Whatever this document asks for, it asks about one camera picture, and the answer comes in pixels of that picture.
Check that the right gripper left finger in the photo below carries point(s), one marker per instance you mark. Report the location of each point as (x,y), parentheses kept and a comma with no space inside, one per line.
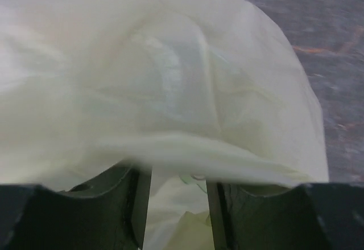
(106,212)

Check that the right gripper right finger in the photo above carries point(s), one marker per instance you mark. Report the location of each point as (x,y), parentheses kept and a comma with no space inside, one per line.
(308,216)

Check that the green avocado print plastic bag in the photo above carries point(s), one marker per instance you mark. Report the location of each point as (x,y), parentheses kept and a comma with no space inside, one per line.
(191,89)

